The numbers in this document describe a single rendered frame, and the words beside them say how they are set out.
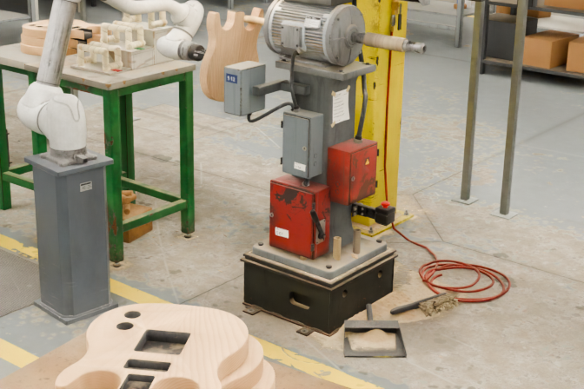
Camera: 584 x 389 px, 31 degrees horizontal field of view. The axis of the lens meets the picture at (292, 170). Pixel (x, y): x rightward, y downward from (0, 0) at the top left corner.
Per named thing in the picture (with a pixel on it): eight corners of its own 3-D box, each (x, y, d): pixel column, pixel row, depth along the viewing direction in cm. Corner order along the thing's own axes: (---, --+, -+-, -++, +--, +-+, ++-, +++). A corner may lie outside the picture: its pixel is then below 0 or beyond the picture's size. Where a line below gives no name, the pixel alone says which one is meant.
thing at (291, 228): (328, 253, 451) (331, 173, 439) (311, 261, 441) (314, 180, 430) (284, 238, 465) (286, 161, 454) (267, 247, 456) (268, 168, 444)
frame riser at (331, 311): (401, 295, 483) (404, 246, 475) (322, 343, 438) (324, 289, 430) (315, 267, 513) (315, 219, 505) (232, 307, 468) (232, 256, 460)
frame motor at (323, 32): (369, 62, 441) (372, 2, 433) (331, 73, 421) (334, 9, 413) (295, 49, 465) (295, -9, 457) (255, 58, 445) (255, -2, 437)
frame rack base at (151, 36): (175, 60, 526) (174, 26, 520) (155, 65, 514) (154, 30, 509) (135, 52, 541) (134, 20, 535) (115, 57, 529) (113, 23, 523)
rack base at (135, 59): (155, 64, 515) (154, 46, 512) (131, 70, 502) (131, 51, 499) (115, 57, 529) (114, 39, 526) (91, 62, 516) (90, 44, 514)
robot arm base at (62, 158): (66, 169, 429) (66, 156, 428) (38, 157, 445) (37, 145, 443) (103, 161, 442) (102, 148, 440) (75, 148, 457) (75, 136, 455)
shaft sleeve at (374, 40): (401, 54, 412) (408, 50, 416) (401, 39, 410) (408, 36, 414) (363, 47, 422) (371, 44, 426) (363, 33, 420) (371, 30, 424)
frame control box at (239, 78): (299, 126, 440) (300, 66, 431) (266, 136, 424) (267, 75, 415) (255, 115, 454) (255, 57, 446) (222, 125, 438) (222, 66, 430)
